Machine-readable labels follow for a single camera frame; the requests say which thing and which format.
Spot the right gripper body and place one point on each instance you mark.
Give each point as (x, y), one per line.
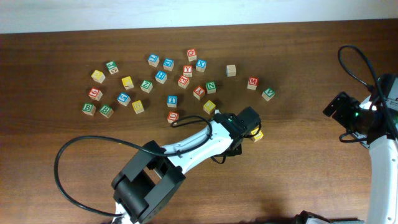
(346, 112)

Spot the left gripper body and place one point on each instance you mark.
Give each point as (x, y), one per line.
(238, 150)

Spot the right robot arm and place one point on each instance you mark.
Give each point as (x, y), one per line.
(367, 124)

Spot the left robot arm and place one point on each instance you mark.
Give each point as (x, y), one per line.
(148, 181)

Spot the yellow block near right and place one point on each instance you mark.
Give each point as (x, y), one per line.
(256, 135)

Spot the yellow block centre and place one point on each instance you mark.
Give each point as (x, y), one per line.
(209, 107)

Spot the green letter V block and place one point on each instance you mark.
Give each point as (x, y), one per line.
(268, 94)

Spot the red letter M block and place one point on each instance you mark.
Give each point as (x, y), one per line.
(252, 83)

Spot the green letter N block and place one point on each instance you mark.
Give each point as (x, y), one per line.
(211, 87)

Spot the red letter Y tilted block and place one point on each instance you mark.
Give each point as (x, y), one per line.
(199, 92)

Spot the plain wooden block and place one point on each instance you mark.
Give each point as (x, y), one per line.
(231, 70)

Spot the red letter U block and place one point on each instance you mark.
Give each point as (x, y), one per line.
(172, 117)

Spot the red letter E block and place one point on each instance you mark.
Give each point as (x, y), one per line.
(183, 81)

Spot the blue letter T block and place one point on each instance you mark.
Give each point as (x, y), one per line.
(172, 101)

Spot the blue letter X block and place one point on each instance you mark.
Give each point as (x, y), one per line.
(201, 65)

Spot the red letter Y upright block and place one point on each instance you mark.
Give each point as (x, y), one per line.
(187, 70)

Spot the red letter C block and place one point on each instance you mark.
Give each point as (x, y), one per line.
(191, 55)

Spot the blue letter H block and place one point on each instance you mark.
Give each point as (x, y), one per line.
(161, 77)

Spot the blue letter D block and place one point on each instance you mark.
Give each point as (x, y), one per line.
(168, 64)

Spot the green letter Z block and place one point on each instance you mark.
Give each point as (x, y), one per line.
(146, 86)

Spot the yellow letter S block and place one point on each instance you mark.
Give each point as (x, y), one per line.
(138, 106)

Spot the blue number 5 block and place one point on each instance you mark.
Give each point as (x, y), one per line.
(123, 99)

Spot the yellow block upper middle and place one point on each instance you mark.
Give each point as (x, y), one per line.
(127, 82)

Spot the green letter B right block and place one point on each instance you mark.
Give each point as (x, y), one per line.
(106, 111)

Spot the green letter b block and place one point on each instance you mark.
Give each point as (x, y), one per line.
(89, 109)
(106, 111)

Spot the green letter Q block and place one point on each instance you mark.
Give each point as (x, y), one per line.
(112, 67)

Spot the red number 6 block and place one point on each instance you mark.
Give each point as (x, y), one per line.
(95, 94)

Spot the yellow block far left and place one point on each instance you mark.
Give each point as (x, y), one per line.
(98, 76)

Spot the green letter B left block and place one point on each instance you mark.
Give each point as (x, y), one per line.
(89, 109)

